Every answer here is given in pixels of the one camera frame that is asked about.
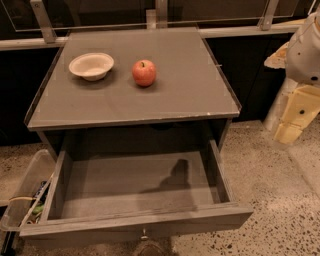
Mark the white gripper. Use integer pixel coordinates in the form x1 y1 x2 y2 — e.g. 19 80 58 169
264 12 320 144

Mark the red apple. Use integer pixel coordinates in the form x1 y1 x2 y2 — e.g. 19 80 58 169
132 60 157 87

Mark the metal drawer knob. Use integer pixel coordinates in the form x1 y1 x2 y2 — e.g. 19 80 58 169
140 228 149 241

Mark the open grey top drawer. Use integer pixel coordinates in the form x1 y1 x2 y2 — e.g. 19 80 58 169
21 142 253 247

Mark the grey cabinet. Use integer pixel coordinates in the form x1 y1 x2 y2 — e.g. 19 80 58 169
25 27 241 154

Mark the white paper bowl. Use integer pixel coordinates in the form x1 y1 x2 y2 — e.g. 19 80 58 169
69 53 114 81

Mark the metal railing bar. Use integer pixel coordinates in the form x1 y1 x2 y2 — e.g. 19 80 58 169
0 19 305 51

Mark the clear acrylic panel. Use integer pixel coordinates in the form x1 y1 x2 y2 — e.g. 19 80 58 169
0 0 299 31

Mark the clear plastic bin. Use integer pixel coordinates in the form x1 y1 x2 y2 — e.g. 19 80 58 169
1 150 55 232

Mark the right metal bracket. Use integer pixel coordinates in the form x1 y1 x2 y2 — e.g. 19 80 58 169
257 0 279 31

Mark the metal bracket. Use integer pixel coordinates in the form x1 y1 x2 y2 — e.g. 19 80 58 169
257 0 279 31
30 0 57 44
146 0 168 29

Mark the middle metal bracket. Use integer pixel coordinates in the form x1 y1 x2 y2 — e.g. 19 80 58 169
146 0 168 29

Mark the left metal bracket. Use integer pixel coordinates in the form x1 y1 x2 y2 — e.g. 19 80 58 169
30 0 57 44

